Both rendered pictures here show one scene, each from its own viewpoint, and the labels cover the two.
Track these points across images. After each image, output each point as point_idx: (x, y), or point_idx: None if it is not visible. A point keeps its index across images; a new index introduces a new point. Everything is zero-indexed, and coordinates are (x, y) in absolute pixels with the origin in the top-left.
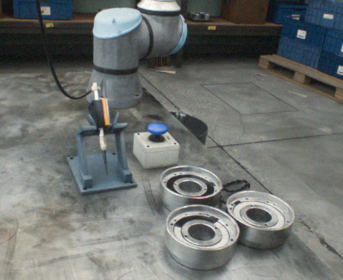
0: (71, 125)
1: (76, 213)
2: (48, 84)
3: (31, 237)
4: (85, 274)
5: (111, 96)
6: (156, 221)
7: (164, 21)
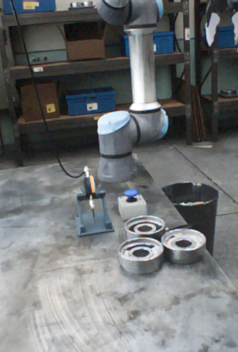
0: None
1: (73, 246)
2: (74, 168)
3: (45, 258)
4: (70, 276)
5: (112, 174)
6: None
7: (147, 117)
